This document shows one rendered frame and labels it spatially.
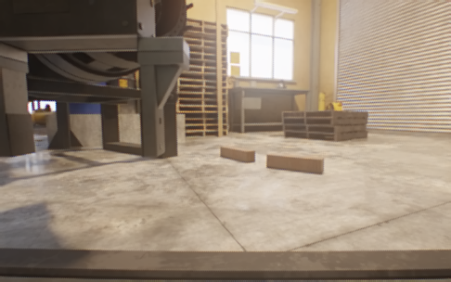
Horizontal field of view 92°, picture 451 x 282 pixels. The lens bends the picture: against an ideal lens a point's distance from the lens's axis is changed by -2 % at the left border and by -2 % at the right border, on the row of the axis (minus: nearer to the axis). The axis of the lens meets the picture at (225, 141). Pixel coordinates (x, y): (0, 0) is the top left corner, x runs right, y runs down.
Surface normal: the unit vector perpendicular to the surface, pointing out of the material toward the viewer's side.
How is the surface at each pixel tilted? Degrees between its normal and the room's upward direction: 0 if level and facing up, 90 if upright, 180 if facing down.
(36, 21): 90
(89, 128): 90
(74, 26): 90
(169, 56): 90
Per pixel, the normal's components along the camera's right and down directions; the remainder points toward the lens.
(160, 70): -0.01, 0.11
